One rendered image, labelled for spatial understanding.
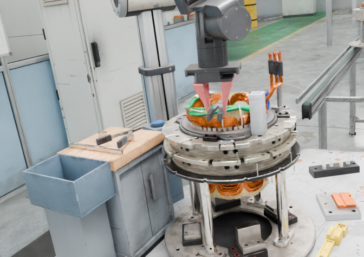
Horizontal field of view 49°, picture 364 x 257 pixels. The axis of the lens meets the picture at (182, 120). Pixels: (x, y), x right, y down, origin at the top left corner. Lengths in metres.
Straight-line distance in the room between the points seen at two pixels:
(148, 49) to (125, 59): 2.04
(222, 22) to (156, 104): 0.75
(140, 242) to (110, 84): 2.29
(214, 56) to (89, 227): 0.47
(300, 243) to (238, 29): 0.57
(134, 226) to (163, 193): 0.13
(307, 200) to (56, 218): 0.71
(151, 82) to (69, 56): 1.91
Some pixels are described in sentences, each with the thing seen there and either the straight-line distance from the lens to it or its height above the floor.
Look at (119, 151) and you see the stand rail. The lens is 0.94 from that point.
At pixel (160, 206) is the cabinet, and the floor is 0.87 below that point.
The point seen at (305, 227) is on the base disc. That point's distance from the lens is 1.09.
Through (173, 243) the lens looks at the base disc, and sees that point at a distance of 1.07.
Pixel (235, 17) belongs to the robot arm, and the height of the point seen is 1.35.
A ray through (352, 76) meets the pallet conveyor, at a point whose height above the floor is 0.54.
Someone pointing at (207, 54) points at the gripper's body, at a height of 1.29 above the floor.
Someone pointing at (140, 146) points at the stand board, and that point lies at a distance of 0.97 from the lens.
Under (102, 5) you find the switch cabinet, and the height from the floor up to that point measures 1.40.
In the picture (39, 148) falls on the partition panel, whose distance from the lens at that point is 3.46.
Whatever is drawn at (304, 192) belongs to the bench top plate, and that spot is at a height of 0.78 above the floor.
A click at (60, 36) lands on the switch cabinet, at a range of 3.24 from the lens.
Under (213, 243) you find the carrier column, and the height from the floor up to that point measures 0.84.
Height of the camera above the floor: 1.40
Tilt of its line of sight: 17 degrees down
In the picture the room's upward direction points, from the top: 7 degrees counter-clockwise
